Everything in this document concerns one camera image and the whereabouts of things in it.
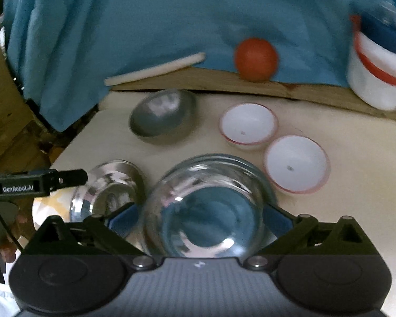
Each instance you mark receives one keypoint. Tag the white bowl with red rim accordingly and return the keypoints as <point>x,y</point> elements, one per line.
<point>248,123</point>
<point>296,168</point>

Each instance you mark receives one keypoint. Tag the white patterned plate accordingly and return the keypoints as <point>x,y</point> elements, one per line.
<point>51,206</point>

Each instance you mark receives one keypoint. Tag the blue cloth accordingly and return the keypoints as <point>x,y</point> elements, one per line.
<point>171,19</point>

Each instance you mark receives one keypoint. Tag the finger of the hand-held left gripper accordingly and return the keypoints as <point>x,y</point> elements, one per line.
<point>73,177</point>

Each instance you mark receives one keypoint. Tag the grey metal bowl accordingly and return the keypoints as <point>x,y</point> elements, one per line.
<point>163,117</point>

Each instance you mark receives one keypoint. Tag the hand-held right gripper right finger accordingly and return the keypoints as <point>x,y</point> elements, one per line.
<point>276,220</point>

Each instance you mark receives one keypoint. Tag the white container with red band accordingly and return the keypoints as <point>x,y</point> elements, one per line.
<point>378,66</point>

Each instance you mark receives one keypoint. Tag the cardboard box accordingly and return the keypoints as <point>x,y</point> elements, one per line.
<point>3,105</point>

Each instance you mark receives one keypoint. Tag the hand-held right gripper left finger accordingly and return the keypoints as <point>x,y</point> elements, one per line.
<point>122,220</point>

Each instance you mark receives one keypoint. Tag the white wooden stick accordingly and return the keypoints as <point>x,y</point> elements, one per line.
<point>155,68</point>

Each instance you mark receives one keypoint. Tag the person's left hand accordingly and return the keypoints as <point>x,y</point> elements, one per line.
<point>9,254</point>

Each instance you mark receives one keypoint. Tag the wooden board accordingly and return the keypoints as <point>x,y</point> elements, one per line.
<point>267,89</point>

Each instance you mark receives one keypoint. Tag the small shiny steel bowl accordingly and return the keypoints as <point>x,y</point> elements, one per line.
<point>107,191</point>

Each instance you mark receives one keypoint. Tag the large clear glass bowl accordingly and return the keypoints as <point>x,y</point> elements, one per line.
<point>206,211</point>

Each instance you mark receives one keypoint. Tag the orange-red ball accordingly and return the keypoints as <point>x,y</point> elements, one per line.
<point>256,60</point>

